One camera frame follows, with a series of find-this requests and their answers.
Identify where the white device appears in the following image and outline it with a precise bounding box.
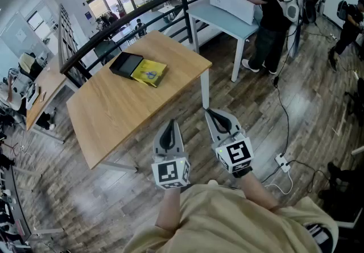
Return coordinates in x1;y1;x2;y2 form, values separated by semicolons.
24;83;40;111

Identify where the light blue table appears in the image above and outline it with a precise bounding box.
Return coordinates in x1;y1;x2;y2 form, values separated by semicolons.
186;0;300;83

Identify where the black box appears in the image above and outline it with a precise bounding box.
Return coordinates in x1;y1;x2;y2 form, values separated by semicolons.
109;52;169;89

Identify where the person's left forearm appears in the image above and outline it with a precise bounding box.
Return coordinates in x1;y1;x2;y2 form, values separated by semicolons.
155;188;183;232

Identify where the black wristwatch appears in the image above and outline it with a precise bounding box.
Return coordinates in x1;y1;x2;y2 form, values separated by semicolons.
231;166;254;179

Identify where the white power strip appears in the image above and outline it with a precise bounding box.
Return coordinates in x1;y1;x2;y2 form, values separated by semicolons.
274;153;292;173

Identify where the white cable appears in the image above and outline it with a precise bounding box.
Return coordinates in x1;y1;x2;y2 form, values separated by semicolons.
265;171;294;196

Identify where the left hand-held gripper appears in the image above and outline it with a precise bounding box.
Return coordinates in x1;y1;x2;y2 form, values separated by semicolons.
151;119;191;190

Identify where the long wooden desk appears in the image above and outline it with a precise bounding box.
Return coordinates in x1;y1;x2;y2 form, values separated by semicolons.
24;54;78;144

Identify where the person's pale yellow shirt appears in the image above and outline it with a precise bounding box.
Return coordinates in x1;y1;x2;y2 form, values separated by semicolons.
123;180;340;253

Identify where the large white box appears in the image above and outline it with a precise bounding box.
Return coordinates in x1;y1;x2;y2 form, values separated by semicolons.
209;0;257;26

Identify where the black metal railing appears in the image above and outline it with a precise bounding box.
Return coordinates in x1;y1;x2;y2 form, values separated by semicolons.
58;0;303;88

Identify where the person's right forearm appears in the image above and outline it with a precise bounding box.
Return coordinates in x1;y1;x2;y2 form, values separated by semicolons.
241;172;282;213

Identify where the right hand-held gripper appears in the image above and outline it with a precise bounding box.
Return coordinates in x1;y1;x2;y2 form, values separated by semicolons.
204;108;255;175

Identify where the light wooden table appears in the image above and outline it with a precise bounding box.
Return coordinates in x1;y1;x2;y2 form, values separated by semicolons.
65;30;213;173

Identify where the black cable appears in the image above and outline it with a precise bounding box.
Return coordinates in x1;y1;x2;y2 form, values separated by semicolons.
271;26;303;159

